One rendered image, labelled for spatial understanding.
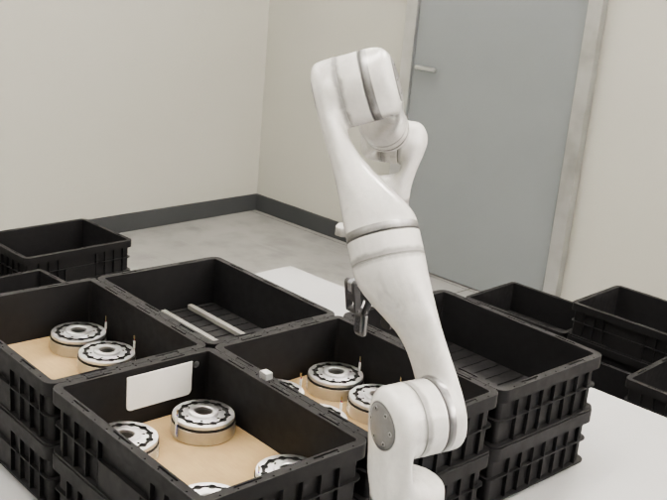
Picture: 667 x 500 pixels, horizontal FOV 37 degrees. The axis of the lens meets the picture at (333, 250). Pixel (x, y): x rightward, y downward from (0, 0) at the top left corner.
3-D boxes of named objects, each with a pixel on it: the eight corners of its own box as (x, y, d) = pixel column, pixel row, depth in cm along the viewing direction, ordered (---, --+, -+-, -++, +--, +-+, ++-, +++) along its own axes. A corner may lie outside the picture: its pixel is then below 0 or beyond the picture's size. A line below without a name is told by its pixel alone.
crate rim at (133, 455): (48, 400, 152) (48, 385, 151) (209, 358, 171) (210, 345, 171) (199, 522, 124) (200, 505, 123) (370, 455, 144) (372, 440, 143)
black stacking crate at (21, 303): (205, 408, 174) (208, 348, 171) (48, 454, 155) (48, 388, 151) (92, 332, 202) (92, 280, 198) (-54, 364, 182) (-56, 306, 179)
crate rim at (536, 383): (603, 366, 183) (605, 354, 183) (501, 405, 164) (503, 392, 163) (442, 299, 211) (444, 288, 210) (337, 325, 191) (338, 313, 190)
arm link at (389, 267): (435, 223, 122) (367, 231, 118) (484, 444, 117) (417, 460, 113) (399, 243, 130) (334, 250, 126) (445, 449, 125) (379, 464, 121)
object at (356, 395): (418, 403, 173) (418, 400, 173) (377, 418, 167) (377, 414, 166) (377, 382, 180) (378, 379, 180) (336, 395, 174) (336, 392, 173)
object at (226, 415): (159, 413, 161) (159, 409, 161) (208, 397, 168) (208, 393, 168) (198, 437, 155) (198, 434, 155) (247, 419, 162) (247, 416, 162)
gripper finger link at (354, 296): (348, 275, 161) (353, 306, 164) (339, 281, 160) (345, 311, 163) (359, 280, 160) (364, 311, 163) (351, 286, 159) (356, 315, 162)
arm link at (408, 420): (402, 408, 112) (390, 539, 117) (471, 394, 116) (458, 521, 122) (362, 374, 120) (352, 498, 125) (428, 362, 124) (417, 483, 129)
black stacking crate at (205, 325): (333, 371, 194) (337, 316, 191) (206, 408, 175) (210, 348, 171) (213, 307, 221) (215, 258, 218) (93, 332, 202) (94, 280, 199)
